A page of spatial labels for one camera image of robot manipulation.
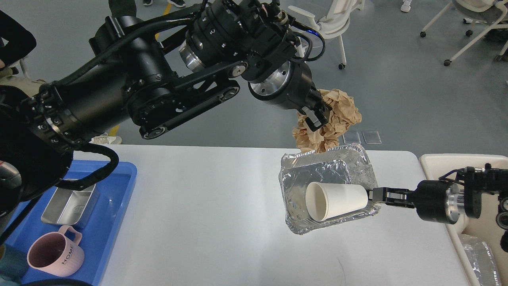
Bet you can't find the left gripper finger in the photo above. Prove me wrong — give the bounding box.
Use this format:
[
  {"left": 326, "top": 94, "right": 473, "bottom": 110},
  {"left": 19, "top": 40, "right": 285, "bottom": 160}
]
[{"left": 298, "top": 89, "right": 332, "bottom": 132}]

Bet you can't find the pink mug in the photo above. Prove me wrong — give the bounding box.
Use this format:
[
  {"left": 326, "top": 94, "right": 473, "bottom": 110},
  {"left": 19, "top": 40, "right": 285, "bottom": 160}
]
[{"left": 27, "top": 225, "right": 85, "bottom": 277}]

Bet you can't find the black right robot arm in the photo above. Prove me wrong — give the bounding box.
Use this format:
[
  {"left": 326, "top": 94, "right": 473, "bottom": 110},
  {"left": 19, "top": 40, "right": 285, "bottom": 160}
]
[{"left": 367, "top": 163, "right": 508, "bottom": 251}]

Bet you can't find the blue plastic tray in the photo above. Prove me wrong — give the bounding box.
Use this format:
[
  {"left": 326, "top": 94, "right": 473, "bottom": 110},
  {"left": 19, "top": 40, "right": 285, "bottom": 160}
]
[{"left": 6, "top": 162, "right": 137, "bottom": 286}]

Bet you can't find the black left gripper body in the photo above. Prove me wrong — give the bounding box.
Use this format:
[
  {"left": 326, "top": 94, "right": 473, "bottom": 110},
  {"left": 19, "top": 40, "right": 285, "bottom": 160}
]
[{"left": 248, "top": 62, "right": 318, "bottom": 112}]

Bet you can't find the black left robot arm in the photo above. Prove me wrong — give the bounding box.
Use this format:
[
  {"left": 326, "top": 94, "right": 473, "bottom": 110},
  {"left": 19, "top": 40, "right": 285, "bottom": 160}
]
[{"left": 1, "top": 0, "right": 331, "bottom": 242}]

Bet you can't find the steel rectangular container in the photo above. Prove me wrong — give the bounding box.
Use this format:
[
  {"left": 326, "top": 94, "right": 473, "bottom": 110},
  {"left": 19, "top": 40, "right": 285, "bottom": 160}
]
[{"left": 40, "top": 184, "right": 100, "bottom": 230}]

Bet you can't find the person in dark trousers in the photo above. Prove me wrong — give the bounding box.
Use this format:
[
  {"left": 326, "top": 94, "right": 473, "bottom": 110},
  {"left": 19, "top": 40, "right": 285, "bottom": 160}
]
[{"left": 142, "top": 0, "right": 186, "bottom": 8}]

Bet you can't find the white office chair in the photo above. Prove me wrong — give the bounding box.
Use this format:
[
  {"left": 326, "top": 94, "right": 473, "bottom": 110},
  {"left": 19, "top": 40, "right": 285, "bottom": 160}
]
[{"left": 288, "top": 0, "right": 364, "bottom": 70}]

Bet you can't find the white paper cup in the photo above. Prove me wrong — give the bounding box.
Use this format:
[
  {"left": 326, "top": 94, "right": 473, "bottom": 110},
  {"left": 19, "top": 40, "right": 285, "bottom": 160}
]
[{"left": 305, "top": 182, "right": 368, "bottom": 222}]

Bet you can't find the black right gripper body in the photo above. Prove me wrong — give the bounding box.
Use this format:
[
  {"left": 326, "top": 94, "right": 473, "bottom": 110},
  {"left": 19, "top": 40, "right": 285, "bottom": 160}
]
[{"left": 414, "top": 180, "right": 465, "bottom": 224}]

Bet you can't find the person in beige trousers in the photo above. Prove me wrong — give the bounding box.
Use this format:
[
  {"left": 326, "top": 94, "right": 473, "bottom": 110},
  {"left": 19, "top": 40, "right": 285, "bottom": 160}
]
[{"left": 0, "top": 10, "right": 123, "bottom": 145}]

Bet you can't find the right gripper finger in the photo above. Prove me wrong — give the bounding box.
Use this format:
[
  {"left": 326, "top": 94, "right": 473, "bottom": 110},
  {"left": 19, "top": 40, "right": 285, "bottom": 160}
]
[{"left": 369, "top": 187, "right": 415, "bottom": 209}]

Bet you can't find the person with white sneakers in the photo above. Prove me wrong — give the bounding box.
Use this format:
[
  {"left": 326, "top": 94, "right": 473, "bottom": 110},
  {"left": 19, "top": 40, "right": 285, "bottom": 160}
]
[{"left": 400, "top": 0, "right": 412, "bottom": 13}]

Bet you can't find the beige plastic bin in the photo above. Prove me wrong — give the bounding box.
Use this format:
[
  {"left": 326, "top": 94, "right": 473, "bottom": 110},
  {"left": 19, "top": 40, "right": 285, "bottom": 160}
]
[{"left": 419, "top": 153, "right": 508, "bottom": 286}]

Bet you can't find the brown paper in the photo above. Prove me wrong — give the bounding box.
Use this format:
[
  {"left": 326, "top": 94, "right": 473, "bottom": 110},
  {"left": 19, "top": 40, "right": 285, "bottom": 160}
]
[{"left": 292, "top": 89, "right": 362, "bottom": 153}]

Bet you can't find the aluminium foil tray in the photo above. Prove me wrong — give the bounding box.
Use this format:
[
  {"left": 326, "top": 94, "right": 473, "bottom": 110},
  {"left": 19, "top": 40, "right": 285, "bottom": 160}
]
[{"left": 278, "top": 143, "right": 381, "bottom": 235}]

